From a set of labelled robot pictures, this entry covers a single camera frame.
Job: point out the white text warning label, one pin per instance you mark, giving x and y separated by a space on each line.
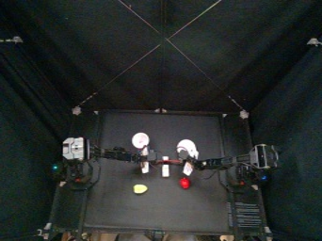
247 215

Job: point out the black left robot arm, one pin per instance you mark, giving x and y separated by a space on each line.
112 154

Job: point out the red toy pepper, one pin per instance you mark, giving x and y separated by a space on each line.
184 183

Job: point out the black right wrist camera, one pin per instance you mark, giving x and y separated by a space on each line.
183 154

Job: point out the yellow object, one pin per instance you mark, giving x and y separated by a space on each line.
139 188

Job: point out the red plastic cup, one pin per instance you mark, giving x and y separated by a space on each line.
139 139

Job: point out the white toy sushi roll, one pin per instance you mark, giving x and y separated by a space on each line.
166 171

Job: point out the red toy knife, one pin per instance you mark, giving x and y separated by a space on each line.
170 162

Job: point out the grey frame corner bracket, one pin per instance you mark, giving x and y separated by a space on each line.
313 41
15 40
76 110
243 114

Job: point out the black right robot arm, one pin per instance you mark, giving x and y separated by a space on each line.
229 161

